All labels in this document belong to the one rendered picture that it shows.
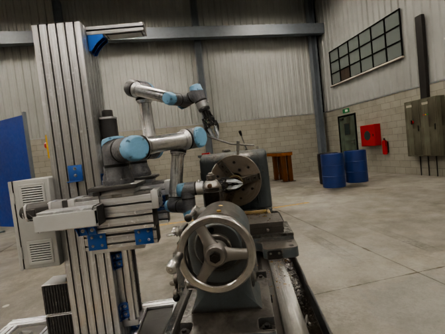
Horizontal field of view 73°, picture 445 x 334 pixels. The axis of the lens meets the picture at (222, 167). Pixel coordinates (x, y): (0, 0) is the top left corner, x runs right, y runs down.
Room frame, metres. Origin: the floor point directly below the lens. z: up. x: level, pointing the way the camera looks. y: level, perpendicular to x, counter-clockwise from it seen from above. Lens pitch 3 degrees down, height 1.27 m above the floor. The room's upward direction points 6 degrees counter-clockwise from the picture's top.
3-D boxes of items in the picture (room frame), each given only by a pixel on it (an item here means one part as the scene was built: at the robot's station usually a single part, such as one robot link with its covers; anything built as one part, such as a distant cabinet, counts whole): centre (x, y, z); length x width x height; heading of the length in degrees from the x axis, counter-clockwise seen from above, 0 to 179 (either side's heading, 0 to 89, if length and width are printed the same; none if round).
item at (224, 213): (0.68, 0.02, 1.01); 0.30 x 0.20 x 0.29; 176
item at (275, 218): (1.26, -0.01, 0.95); 0.43 x 0.17 x 0.05; 86
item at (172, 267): (0.52, 0.10, 1.09); 0.07 x 0.02 x 0.02; 176
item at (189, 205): (1.68, 0.22, 0.98); 0.11 x 0.08 x 0.11; 49
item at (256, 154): (2.28, -0.09, 1.06); 0.59 x 0.48 x 0.39; 176
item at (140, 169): (2.00, 0.55, 1.21); 0.15 x 0.15 x 0.10
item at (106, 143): (1.50, 0.52, 1.33); 0.13 x 0.12 x 0.14; 49
